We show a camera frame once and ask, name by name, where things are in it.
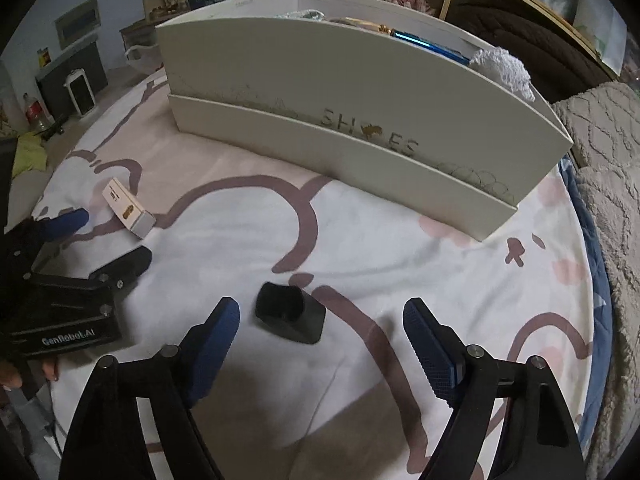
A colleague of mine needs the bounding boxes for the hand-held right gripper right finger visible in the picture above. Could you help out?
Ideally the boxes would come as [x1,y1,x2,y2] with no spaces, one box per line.
[402,297,586,480]

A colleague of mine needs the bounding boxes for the small beige box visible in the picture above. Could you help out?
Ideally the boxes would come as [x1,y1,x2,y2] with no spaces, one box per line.
[102,177,157,240]

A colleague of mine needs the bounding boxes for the row of small figurines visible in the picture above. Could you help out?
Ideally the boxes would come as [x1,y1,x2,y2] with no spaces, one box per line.
[152,0,191,16]

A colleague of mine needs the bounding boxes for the small white heater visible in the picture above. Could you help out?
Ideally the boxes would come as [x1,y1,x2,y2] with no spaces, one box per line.
[66,69,97,116]

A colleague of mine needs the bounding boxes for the yellow-green cloth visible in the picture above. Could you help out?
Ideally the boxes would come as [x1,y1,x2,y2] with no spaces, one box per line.
[11,132,48,177]

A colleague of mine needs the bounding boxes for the grey wall panel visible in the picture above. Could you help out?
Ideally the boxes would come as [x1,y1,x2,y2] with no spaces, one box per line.
[54,0,101,48]

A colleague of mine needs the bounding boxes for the dark grey cabinet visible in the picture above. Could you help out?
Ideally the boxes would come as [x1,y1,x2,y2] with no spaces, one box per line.
[35,37,108,118]

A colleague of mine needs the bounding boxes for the cola bottle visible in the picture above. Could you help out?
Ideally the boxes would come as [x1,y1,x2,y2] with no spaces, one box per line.
[22,92,51,131]

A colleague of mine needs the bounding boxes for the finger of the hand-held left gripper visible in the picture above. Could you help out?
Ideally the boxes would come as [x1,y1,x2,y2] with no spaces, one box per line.
[30,246,153,293]
[20,208,91,261]

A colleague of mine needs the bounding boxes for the small black case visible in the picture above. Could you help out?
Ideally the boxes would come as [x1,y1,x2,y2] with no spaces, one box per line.
[255,281,327,345]

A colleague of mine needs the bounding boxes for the blue bed sheet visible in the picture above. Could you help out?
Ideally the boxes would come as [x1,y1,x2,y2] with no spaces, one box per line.
[557,157,613,441]

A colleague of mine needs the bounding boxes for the white shoe box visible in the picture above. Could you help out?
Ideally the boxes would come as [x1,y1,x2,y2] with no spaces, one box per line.
[155,0,575,243]

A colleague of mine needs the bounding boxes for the folded brown blanket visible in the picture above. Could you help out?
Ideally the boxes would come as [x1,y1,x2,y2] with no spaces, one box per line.
[442,5,621,103]

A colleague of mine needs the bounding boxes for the beige textured pillows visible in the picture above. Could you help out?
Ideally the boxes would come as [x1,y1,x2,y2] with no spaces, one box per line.
[550,80,640,480]

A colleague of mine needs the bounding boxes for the blue lighter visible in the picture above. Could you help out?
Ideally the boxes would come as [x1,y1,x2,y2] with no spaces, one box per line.
[390,29,471,63]

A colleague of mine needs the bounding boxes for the person's left hand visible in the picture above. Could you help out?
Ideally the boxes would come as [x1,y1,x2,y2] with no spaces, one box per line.
[0,359,62,391]

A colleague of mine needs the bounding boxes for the black floor stand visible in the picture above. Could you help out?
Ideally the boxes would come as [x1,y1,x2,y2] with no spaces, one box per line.
[42,114,68,141]

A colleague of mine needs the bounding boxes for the white lace cloth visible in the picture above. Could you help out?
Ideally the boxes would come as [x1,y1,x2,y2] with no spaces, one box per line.
[467,46,536,103]

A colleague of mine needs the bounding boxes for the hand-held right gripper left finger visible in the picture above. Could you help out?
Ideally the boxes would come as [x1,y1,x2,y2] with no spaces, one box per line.
[59,297,241,480]

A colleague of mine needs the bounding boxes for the white plastic bag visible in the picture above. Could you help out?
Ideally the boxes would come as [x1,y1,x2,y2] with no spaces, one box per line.
[124,42,163,73]

